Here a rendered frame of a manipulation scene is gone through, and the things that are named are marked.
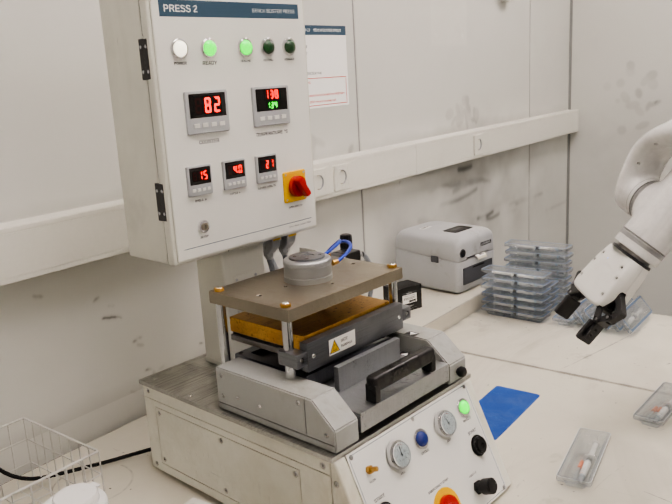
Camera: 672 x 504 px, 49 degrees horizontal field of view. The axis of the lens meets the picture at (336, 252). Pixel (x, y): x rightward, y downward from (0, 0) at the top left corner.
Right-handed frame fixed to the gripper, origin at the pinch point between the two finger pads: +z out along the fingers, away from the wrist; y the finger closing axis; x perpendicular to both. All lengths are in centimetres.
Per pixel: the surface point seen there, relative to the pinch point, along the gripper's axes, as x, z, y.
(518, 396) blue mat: 13.2, 22.3, -16.0
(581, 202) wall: 108, -14, -199
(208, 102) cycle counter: -73, 3, -8
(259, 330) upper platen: -49, 26, 7
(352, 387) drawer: -34.7, 23.6, 15.8
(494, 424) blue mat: 5.0, 26.1, -5.2
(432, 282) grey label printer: 14, 27, -81
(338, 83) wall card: -40, -5, -92
